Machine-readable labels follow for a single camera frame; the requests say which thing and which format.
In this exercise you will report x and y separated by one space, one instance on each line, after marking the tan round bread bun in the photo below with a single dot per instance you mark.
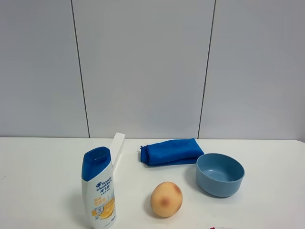
166 199

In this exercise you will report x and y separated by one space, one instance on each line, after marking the folded blue cloth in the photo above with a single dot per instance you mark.
172 152

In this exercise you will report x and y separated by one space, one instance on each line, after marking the white rectangular block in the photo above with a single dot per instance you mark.
116 148

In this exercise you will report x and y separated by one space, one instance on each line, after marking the white blue shampoo bottle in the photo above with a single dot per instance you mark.
98 188

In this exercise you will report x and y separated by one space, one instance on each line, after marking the blue plastic bowl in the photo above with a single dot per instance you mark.
219 175

